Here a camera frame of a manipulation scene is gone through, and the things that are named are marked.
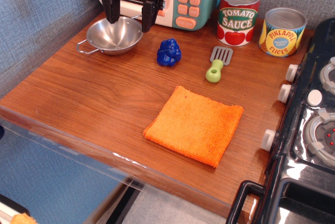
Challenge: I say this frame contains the orange plush object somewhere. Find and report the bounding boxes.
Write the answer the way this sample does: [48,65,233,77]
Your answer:
[10,213,37,224]

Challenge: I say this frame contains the white stove knob near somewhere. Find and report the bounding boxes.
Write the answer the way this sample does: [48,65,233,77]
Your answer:
[261,129,276,152]

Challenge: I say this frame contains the small steel pot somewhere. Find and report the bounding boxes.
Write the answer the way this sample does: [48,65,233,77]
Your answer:
[76,16,143,55]

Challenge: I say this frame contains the white stove knob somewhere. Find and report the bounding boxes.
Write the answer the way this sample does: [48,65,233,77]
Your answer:
[285,64,299,83]
[261,129,276,152]
[277,84,292,104]

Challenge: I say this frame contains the white stove knob far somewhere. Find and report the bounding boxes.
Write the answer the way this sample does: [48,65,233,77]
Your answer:
[285,64,299,83]

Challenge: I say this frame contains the white stove knob middle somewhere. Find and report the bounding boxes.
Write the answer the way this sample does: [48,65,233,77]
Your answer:
[277,84,292,104]

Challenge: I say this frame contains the toy spatula green handle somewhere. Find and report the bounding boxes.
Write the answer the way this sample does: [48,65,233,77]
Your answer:
[205,46,233,83]

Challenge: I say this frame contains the pineapple slices can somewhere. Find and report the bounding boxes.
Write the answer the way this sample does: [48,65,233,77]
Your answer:
[259,7,307,57]

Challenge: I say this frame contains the blue toy grape bunch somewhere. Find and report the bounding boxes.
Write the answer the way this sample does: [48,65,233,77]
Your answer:
[157,38,182,67]

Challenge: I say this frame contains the orange microfibre cloth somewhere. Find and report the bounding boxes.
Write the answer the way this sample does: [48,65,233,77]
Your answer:
[143,86,244,168]

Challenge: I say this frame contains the black toy stove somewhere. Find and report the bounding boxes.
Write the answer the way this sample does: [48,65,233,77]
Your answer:
[227,18,334,223]

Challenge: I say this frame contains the tomato sauce can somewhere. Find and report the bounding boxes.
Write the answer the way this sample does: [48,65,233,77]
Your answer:
[217,0,260,46]

